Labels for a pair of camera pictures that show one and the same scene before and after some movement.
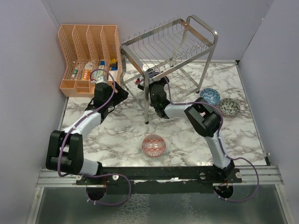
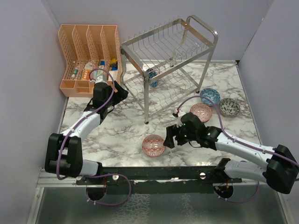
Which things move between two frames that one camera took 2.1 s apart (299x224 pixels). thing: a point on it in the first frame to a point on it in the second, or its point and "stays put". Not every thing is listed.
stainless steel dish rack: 177,51 stays put
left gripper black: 121,95 stays put
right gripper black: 161,82 to 172,130
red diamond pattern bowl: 153,145 stays put
